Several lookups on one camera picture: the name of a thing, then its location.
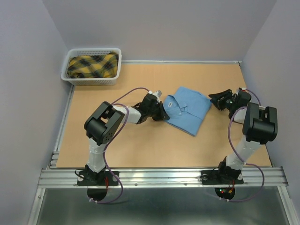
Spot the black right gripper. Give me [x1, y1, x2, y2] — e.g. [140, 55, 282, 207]
[207, 88, 236, 110]

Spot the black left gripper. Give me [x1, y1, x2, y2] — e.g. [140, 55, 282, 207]
[146, 101, 169, 121]

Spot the light blue long sleeve shirt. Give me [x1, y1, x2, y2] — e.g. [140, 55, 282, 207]
[163, 87, 211, 136]

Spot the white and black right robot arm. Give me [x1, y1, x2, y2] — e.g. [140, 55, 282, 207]
[207, 88, 278, 184]

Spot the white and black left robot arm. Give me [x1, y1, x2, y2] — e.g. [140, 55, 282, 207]
[77, 90, 169, 186]

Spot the yellow plaid shirt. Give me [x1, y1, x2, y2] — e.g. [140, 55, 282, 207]
[67, 52, 119, 79]

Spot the white plastic basket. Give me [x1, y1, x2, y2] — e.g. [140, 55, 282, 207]
[61, 48, 122, 86]

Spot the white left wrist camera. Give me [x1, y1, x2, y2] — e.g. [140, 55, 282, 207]
[148, 90, 162, 98]

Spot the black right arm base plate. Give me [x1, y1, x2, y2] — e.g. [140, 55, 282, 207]
[199, 168, 244, 200]

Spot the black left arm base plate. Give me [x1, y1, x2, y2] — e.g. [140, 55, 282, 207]
[75, 170, 119, 202]

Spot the aluminium mounting rail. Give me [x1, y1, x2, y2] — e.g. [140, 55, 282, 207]
[37, 167, 288, 188]

